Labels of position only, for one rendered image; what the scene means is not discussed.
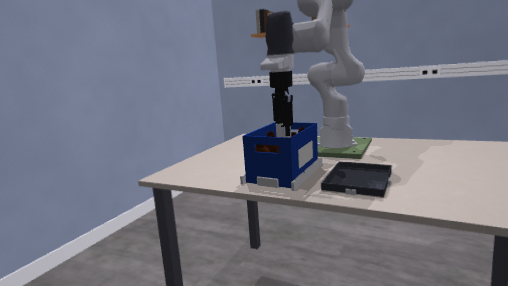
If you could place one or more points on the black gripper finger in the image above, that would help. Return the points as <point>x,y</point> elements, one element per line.
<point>277,116</point>
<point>286,109</point>

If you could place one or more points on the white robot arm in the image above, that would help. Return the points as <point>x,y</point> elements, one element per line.
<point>284,38</point>

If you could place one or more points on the blue plastic crate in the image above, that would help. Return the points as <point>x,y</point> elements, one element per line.
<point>295,155</point>

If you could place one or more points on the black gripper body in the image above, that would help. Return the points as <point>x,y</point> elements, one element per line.
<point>281,81</point>

